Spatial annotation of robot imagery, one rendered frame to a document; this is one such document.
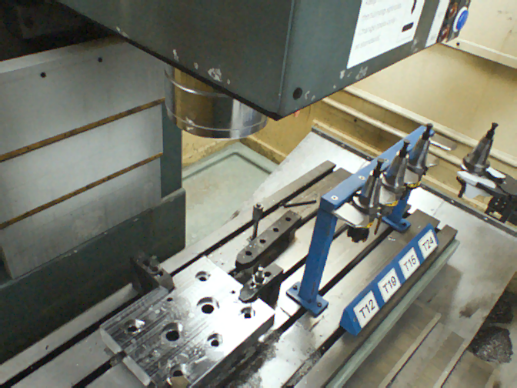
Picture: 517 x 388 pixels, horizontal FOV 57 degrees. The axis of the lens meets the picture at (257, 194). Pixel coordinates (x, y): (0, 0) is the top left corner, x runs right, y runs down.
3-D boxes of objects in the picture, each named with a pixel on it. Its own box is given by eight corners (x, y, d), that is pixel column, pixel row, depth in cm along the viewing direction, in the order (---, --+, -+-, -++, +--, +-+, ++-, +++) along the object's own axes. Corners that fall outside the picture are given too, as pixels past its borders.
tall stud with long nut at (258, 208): (261, 239, 135) (265, 203, 127) (254, 243, 133) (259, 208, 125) (254, 233, 136) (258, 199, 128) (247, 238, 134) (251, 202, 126)
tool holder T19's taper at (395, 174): (388, 172, 109) (396, 146, 105) (406, 178, 108) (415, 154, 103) (381, 180, 106) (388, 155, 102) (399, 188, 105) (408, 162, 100)
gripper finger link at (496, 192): (474, 189, 114) (511, 204, 111) (476, 184, 113) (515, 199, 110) (476, 180, 117) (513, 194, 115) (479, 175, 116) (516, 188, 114)
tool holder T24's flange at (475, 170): (468, 158, 122) (471, 150, 120) (490, 170, 118) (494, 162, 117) (455, 166, 118) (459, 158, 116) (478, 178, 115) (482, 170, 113)
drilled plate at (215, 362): (273, 326, 107) (275, 312, 104) (173, 416, 89) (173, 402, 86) (203, 269, 118) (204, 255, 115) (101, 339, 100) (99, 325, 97)
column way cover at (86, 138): (168, 202, 143) (164, 32, 111) (11, 286, 113) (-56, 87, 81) (157, 195, 145) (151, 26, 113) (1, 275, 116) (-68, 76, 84)
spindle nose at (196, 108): (225, 81, 82) (230, 10, 74) (291, 122, 73) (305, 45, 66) (145, 105, 72) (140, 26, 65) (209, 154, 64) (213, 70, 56)
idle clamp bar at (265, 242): (299, 233, 138) (303, 216, 134) (244, 283, 121) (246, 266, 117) (285, 225, 140) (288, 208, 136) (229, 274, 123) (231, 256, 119)
